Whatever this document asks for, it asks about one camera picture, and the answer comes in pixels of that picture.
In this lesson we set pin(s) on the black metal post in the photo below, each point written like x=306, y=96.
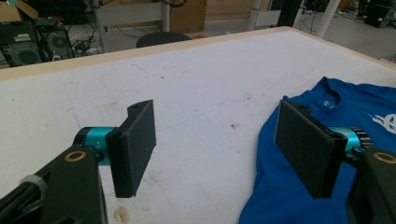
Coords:
x=289, y=12

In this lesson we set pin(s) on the cardboard box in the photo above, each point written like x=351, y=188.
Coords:
x=188, y=15
x=12, y=12

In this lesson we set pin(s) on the black computer tower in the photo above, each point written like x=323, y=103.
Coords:
x=57, y=40
x=21, y=53

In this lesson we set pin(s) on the black round stool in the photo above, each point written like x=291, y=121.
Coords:
x=162, y=39

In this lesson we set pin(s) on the white metal stand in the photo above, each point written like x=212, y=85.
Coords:
x=327, y=18

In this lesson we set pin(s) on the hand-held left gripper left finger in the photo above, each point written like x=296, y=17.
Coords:
x=132, y=155

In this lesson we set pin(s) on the blue t-shirt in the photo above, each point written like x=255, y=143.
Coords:
x=280, y=193

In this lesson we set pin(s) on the white desk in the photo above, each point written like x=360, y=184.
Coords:
x=130, y=14

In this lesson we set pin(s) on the white table mat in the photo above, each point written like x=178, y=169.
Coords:
x=202, y=93

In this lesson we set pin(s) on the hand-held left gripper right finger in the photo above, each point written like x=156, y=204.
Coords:
x=308, y=155

